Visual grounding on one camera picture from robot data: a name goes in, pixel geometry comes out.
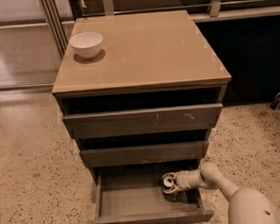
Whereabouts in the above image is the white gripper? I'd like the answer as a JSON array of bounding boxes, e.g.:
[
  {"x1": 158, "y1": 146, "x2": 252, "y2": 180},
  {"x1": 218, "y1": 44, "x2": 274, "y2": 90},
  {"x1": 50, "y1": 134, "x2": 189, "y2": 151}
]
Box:
[{"x1": 163, "y1": 169, "x2": 203, "y2": 195}]

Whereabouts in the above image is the blue pepsi can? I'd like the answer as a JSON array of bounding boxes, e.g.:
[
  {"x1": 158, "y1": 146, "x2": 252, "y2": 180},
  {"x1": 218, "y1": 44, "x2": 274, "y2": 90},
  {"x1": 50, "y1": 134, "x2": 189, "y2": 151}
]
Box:
[{"x1": 162, "y1": 177, "x2": 176, "y2": 191}]

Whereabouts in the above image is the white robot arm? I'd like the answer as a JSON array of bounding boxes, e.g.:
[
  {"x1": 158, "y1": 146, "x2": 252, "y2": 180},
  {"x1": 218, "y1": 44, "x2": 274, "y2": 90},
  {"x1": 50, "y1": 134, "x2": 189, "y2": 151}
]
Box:
[{"x1": 162, "y1": 162, "x2": 280, "y2": 224}]

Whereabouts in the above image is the bottom grey open drawer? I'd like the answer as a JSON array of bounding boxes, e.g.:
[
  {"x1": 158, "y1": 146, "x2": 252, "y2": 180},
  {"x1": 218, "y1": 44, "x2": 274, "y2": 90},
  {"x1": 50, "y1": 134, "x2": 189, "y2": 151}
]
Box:
[{"x1": 86, "y1": 160, "x2": 213, "y2": 224}]

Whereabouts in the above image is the middle grey drawer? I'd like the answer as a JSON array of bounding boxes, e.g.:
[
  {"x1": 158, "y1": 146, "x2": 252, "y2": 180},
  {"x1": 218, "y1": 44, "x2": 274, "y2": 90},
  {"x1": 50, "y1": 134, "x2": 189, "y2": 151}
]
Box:
[{"x1": 80, "y1": 140, "x2": 209, "y2": 168}]

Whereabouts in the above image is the grey drawer cabinet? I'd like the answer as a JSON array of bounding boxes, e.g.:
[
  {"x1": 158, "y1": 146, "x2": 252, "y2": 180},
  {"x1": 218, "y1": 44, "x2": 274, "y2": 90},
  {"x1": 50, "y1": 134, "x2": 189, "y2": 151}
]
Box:
[{"x1": 48, "y1": 8, "x2": 238, "y2": 185}]

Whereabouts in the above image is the top grey drawer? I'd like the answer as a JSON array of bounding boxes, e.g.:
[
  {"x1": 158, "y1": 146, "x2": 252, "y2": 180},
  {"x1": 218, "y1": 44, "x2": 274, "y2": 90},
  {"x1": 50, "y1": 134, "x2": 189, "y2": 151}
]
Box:
[{"x1": 63, "y1": 104, "x2": 223, "y2": 139}]

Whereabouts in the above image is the white ceramic bowl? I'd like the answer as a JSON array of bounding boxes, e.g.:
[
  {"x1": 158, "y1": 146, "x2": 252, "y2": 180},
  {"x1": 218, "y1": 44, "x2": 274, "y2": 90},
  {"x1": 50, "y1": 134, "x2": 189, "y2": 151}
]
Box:
[{"x1": 70, "y1": 32, "x2": 103, "y2": 59}]

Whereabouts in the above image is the small dark floor bracket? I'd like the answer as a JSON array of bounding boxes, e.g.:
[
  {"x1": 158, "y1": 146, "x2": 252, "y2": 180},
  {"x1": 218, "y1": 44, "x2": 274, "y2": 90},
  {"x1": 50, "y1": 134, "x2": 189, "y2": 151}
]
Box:
[{"x1": 270, "y1": 92, "x2": 280, "y2": 110}]

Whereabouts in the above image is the metal railing frame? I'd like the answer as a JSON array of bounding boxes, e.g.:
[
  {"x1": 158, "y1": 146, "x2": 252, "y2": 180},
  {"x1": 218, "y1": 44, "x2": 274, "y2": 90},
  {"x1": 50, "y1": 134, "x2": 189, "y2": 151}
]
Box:
[{"x1": 40, "y1": 0, "x2": 280, "y2": 46}]

